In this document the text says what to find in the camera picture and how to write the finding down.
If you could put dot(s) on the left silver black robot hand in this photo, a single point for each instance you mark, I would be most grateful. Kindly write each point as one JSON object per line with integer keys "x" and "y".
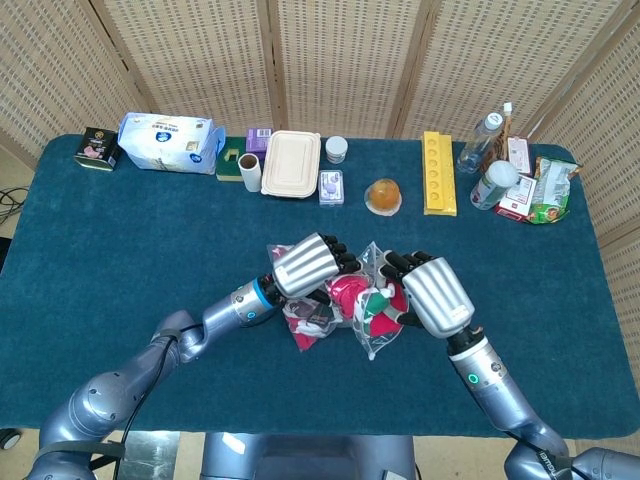
{"x": 305, "y": 265}

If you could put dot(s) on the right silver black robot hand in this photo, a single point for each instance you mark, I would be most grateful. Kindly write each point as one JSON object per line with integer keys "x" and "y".
{"x": 437, "y": 295}

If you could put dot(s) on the red white patterned garment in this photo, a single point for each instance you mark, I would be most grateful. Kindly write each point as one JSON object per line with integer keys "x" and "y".
{"x": 350, "y": 295}

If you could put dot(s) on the clear plastic bag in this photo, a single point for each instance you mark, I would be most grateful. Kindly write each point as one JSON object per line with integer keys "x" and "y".
{"x": 372, "y": 345}

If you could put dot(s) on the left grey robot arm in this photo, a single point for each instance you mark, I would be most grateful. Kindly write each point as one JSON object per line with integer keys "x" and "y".
{"x": 100, "y": 400}

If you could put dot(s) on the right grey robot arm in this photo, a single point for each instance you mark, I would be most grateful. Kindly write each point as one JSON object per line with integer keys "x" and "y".
{"x": 495, "y": 395}

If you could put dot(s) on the green snack bag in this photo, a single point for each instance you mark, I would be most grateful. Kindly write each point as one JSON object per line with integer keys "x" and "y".
{"x": 550, "y": 190}

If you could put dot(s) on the black hang tag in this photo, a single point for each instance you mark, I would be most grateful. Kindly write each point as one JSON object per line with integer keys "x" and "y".
{"x": 312, "y": 314}

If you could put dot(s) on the clear purple floss box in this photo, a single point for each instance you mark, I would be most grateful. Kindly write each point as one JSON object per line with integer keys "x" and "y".
{"x": 330, "y": 187}

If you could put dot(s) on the yellow tray with round holes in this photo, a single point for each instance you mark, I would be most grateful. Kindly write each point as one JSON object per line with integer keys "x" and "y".
{"x": 440, "y": 200}

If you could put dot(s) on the beige lidded lunch box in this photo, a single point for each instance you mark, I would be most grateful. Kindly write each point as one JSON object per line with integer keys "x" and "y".
{"x": 291, "y": 165}

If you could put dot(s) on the white cardboard core roll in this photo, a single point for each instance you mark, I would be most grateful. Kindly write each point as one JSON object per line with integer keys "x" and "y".
{"x": 251, "y": 177}

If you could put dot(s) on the orange jelly cup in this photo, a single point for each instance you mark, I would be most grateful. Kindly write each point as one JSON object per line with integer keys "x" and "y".
{"x": 383, "y": 195}

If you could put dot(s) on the small white jar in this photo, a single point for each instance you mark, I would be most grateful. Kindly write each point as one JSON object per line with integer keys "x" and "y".
{"x": 336, "y": 150}

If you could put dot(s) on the white green cylinder can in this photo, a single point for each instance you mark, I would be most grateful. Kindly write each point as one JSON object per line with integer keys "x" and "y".
{"x": 492, "y": 187}

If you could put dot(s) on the red white carton box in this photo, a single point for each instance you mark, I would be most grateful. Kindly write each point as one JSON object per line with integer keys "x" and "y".
{"x": 517, "y": 200}

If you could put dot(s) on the green yellow sponge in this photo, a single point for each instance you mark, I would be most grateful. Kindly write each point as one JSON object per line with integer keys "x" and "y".
{"x": 227, "y": 167}

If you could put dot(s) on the purple carton box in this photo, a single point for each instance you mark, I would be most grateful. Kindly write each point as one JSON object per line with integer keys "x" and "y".
{"x": 257, "y": 142}

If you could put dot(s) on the clear plastic water bottle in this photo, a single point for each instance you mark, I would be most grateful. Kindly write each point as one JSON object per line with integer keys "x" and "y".
{"x": 477, "y": 147}

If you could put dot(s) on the blue carpet table cover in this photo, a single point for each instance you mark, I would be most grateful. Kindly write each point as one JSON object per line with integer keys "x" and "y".
{"x": 150, "y": 240}

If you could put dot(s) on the pink white carton box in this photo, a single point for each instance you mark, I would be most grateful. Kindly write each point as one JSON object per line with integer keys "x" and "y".
{"x": 519, "y": 155}

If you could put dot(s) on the brown patterned spout pouch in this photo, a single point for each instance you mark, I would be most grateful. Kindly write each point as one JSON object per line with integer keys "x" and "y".
{"x": 500, "y": 142}

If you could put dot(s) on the white blue tissue pack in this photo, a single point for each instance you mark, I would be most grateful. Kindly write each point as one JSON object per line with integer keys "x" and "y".
{"x": 165, "y": 145}

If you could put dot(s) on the grey robot torso base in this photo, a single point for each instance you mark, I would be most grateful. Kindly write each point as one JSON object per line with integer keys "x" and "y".
{"x": 300, "y": 460}

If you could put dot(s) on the woven rattan folding screen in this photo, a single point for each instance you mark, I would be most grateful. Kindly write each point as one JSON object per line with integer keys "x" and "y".
{"x": 345, "y": 60}

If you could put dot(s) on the black green tin can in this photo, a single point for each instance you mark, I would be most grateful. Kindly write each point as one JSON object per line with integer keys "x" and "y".
{"x": 97, "y": 147}

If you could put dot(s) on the black caster wheel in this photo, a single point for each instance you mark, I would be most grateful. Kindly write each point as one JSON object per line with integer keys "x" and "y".
{"x": 7, "y": 438}

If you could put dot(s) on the shiny metal base plate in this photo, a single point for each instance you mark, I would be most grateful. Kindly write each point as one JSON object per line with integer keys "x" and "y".
{"x": 150, "y": 457}

